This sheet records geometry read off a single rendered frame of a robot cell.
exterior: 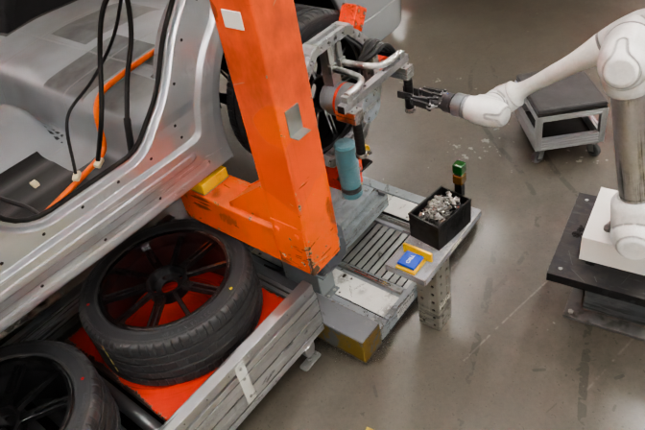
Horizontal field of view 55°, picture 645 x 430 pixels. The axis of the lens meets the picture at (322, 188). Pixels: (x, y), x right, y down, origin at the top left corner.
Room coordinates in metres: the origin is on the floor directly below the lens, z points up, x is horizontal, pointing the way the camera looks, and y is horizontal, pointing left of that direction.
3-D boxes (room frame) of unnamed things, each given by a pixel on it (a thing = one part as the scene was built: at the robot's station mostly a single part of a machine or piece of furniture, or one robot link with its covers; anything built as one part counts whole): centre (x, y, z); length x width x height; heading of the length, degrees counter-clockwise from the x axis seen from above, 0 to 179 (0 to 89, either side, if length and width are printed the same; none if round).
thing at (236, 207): (1.87, 0.33, 0.69); 0.52 x 0.17 x 0.35; 45
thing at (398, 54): (2.13, -0.28, 1.03); 0.19 x 0.18 x 0.11; 45
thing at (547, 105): (2.68, -1.30, 0.17); 0.43 x 0.36 x 0.34; 175
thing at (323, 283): (1.97, 0.14, 0.26); 0.42 x 0.18 x 0.35; 45
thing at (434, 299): (1.65, -0.36, 0.21); 0.10 x 0.10 x 0.42; 45
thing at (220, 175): (1.99, 0.45, 0.71); 0.14 x 0.14 x 0.05; 45
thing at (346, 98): (1.99, -0.14, 1.03); 0.19 x 0.18 x 0.11; 45
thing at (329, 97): (2.09, -0.17, 0.85); 0.21 x 0.14 x 0.14; 45
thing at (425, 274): (1.67, -0.38, 0.44); 0.43 x 0.17 x 0.03; 135
